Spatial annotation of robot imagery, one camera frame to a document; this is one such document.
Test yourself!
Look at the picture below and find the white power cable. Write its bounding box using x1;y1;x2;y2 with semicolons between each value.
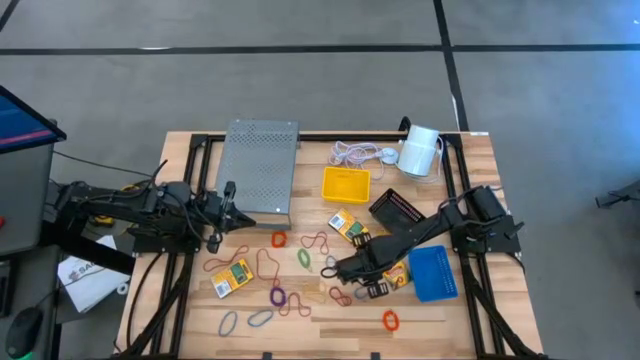
328;140;446;182

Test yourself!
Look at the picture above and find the yellow plastic basket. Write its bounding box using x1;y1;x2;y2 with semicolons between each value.
321;165;372;205

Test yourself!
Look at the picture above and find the white printed booklet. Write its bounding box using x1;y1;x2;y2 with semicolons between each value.
56;234;132;314

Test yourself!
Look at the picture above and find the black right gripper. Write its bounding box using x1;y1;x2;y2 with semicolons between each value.
321;231;391;300

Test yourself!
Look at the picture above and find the monitor with blue screen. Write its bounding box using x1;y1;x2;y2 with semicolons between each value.
0;84;68;155

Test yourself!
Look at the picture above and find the yellow green crayon box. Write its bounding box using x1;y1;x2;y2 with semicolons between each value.
327;207;371;245
382;260;412;292
210;258;255;300

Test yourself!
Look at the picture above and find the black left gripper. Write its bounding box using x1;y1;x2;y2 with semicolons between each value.
197;180;257;254

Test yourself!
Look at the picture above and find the yellow rubber band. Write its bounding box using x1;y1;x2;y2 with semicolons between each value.
299;280;329;304

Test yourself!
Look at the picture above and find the black flat device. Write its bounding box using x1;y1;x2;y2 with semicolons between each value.
0;259;14;319

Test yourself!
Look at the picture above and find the black diagonal bar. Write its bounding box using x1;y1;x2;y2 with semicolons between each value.
39;219;137;276

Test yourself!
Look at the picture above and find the black computer mouse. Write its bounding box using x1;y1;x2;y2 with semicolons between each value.
4;306;45;360

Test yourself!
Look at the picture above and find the black plastic basket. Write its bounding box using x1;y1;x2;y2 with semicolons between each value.
368;187;427;235

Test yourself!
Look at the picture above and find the blue plastic basket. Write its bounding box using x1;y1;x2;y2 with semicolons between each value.
407;244;459;304

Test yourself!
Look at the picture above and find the black thick cable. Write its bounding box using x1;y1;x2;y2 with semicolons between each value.
124;251;167;351

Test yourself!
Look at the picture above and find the red rubber band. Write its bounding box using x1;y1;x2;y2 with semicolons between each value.
277;291;313;319
202;244;250;274
255;248;282;289
328;286;353;308
299;230;331;256

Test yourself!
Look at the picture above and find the grey perforated metal shelf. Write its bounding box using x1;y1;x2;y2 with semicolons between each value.
214;118;301;230

